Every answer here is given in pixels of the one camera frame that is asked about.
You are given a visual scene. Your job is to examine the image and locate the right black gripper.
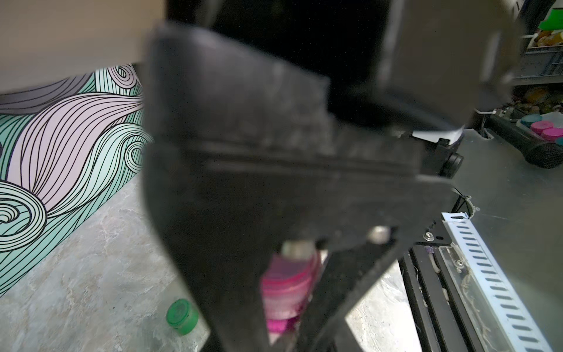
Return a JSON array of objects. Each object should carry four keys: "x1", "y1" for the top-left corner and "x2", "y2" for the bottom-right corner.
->
[{"x1": 167, "y1": 1, "x2": 521, "y2": 131}]

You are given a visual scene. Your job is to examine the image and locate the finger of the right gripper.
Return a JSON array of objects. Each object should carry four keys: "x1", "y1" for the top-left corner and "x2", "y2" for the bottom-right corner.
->
[{"x1": 142, "y1": 22, "x2": 450, "y2": 351}]

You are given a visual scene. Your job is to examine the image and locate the purple jar lid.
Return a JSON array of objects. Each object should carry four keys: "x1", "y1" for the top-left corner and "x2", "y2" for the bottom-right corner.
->
[{"x1": 260, "y1": 253, "x2": 321, "y2": 321}]

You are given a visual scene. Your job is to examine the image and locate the green paint jar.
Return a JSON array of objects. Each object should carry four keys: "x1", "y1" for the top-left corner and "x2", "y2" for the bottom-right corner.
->
[{"x1": 165, "y1": 299, "x2": 199, "y2": 336}]

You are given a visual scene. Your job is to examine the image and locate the purple paint jar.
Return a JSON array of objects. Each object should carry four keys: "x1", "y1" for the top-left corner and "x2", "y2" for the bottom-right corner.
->
[{"x1": 266, "y1": 316, "x2": 300, "y2": 334}]

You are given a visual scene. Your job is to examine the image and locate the clear box of paint jars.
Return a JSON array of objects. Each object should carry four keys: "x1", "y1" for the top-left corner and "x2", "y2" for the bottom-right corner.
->
[{"x1": 517, "y1": 111, "x2": 562, "y2": 146}]

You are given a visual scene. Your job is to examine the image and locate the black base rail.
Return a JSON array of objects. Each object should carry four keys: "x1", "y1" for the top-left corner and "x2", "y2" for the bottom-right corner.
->
[{"x1": 398, "y1": 217, "x2": 484, "y2": 351}]

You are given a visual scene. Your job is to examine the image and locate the white slotted cable duct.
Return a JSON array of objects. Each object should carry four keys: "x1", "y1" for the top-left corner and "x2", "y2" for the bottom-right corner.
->
[{"x1": 440, "y1": 213, "x2": 552, "y2": 351}]

